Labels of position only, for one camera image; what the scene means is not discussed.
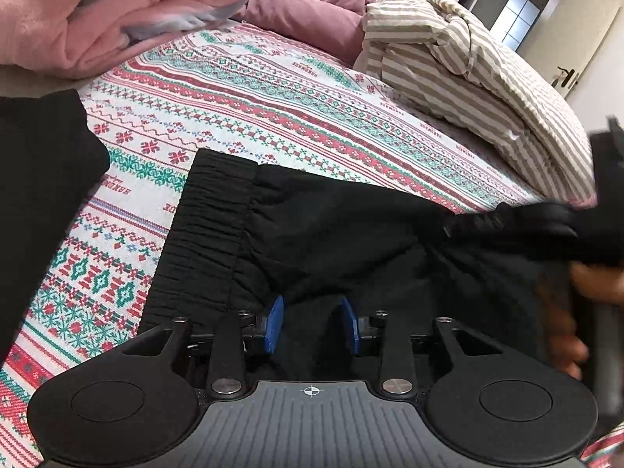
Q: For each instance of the mauve duvet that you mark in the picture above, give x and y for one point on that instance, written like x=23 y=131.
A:
x=317 y=5

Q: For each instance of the striped beige duvet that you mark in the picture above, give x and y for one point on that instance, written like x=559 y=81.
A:
x=463 y=83

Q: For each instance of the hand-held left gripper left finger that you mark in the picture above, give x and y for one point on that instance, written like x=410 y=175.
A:
x=273 y=324

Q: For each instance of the person's right hand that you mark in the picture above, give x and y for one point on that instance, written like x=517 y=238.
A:
x=573 y=351

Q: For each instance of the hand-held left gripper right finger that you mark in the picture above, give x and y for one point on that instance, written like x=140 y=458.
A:
x=350 y=324

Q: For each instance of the black pants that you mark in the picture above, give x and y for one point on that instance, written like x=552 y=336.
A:
x=317 y=234

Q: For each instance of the folded black garment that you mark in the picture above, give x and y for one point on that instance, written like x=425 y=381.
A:
x=39 y=195

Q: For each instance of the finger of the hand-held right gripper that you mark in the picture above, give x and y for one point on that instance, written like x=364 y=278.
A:
x=526 y=226

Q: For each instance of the pink and grey fleece blanket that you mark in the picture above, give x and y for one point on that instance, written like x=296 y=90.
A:
x=73 y=24

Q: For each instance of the patterned red green bedsheet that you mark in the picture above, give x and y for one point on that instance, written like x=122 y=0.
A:
x=219 y=97

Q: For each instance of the glass panel window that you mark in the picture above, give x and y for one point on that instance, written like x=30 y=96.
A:
x=516 y=17

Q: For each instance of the cream door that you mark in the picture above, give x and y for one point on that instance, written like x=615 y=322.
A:
x=551 y=53

